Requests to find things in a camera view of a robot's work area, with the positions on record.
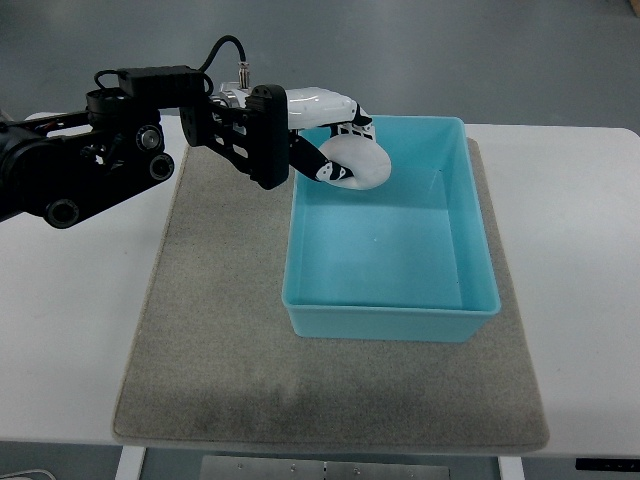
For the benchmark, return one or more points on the blue plastic box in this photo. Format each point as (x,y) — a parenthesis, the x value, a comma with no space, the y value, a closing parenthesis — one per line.
(408,260)

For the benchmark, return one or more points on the white right table leg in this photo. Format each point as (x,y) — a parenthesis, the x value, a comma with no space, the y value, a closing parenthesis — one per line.
(511,468)

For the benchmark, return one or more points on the metal table base plate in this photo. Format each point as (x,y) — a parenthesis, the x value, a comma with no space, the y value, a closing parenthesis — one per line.
(226,467)

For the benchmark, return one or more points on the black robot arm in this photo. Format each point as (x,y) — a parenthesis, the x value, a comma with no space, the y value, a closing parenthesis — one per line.
(69,167)

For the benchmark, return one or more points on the white table leg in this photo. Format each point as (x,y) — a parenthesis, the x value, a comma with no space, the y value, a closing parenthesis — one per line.
(130,463)
(511,468)

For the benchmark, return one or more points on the white frog toy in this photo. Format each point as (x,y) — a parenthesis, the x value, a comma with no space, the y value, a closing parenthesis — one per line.
(354,162)

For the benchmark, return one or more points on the black table control panel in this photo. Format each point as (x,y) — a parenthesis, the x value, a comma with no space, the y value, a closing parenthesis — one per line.
(607,465)

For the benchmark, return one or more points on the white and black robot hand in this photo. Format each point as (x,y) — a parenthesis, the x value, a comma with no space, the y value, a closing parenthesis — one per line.
(313,107)

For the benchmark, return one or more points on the grey felt mat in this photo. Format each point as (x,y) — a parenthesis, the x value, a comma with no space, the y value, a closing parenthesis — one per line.
(216,363)

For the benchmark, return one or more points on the white left table leg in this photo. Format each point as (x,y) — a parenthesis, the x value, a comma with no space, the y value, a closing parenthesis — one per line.
(130,463)

